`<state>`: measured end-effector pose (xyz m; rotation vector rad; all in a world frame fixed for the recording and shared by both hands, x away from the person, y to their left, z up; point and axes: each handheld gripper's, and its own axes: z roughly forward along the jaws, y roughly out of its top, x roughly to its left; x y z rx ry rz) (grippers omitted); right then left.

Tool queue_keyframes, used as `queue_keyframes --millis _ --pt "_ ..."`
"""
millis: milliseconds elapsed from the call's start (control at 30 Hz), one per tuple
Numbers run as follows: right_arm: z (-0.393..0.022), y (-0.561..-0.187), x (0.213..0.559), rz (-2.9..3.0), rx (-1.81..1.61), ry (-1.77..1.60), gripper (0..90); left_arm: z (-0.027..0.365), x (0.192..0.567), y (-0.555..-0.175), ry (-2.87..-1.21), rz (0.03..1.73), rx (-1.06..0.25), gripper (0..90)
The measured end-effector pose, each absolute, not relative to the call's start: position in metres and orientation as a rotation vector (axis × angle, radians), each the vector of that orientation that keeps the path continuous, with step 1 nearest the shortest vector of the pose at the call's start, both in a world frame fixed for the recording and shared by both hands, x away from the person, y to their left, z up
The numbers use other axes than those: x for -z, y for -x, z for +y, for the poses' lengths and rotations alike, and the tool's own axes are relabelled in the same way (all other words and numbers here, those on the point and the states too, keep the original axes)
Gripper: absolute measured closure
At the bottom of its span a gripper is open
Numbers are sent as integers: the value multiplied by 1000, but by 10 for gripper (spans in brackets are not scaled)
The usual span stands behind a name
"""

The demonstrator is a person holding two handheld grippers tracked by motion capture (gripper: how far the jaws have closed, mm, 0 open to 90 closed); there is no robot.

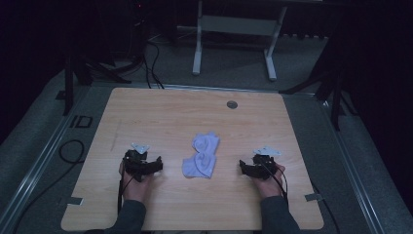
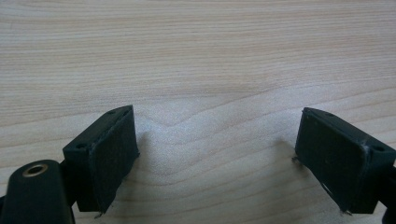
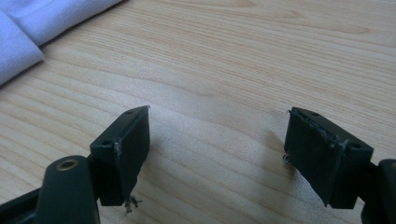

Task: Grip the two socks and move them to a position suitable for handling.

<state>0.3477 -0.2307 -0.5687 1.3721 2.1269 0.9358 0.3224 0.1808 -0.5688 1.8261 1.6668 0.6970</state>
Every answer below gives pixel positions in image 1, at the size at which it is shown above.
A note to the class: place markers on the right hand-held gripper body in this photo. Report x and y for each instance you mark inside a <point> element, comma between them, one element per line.
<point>264,162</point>

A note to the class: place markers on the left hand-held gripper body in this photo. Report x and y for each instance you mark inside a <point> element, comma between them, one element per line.
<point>136,161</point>

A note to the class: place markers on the person's right hand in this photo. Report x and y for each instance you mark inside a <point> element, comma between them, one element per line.
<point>271,187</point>

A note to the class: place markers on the person's left hand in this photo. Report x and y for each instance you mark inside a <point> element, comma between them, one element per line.
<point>136,190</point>

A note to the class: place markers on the light blue crumpled cloth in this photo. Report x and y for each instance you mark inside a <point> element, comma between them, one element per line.
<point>202,156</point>

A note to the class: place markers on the grey tape strip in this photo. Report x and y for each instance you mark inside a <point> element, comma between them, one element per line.
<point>313,197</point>

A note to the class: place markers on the grey round table grommet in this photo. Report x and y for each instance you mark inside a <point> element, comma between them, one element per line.
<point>232,104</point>

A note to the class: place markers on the black floor tape marks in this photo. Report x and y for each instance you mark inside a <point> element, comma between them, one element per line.
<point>81,122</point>

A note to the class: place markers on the black tripod stand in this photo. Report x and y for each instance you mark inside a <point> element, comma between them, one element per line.
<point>78,70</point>
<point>328,81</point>

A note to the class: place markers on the metal floor rail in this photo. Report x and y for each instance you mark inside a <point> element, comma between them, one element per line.
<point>349,169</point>
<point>39,159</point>

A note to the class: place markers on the white desk frame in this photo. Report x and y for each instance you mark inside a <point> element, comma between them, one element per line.
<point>238,25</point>

